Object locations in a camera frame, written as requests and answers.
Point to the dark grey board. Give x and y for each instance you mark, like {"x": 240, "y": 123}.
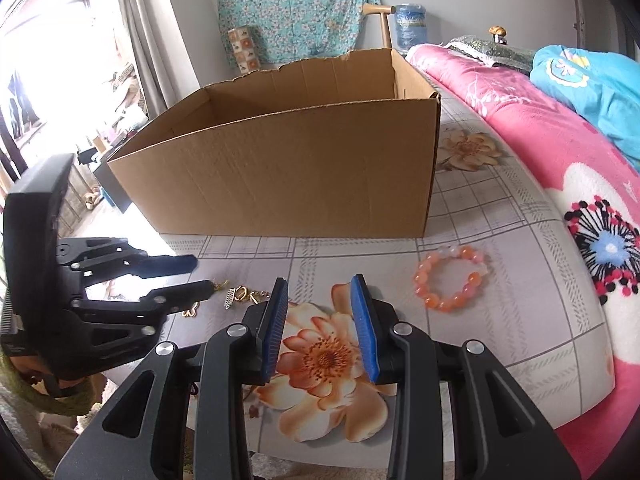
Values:
{"x": 114, "y": 187}

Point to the blue water jug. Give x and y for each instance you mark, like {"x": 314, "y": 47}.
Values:
{"x": 411, "y": 30}

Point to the grey green pillow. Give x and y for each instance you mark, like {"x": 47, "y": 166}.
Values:
{"x": 495, "y": 52}

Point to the blue cartoon print quilt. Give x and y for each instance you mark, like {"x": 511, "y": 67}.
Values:
{"x": 590, "y": 90}

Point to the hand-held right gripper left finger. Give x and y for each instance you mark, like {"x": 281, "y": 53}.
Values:
{"x": 272, "y": 335}

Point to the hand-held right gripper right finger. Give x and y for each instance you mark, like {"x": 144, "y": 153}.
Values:
{"x": 365, "y": 330}

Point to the pink floral blanket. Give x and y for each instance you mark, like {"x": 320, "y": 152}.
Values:
{"x": 525, "y": 135}

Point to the mushroom figurine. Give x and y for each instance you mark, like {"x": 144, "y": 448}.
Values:
{"x": 498, "y": 34}

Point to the wooden chair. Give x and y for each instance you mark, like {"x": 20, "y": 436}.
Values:
{"x": 382, "y": 20}

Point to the grey curtain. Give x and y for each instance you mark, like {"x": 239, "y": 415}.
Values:
{"x": 142, "y": 35}

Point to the cardboard box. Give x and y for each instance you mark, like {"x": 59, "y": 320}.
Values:
{"x": 280, "y": 175}

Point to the checkered patterned box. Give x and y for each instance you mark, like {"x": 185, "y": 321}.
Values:
{"x": 244, "y": 47}

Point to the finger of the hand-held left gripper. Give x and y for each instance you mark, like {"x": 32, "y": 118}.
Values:
{"x": 160, "y": 265}
{"x": 175, "y": 297}

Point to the teal floral hanging cloth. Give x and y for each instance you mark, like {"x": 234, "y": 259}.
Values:
{"x": 300, "y": 10}

